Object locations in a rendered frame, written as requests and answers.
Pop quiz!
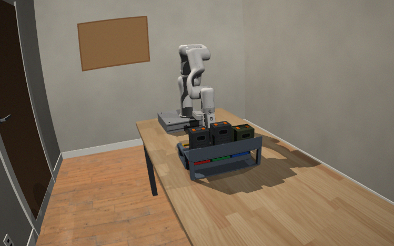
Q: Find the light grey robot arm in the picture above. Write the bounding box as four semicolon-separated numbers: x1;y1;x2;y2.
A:
177;44;215;120

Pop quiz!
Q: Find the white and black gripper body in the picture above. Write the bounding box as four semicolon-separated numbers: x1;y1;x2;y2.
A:
203;112;216;130

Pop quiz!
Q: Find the olive green tool case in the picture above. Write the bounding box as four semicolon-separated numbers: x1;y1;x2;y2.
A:
231;124;255;142

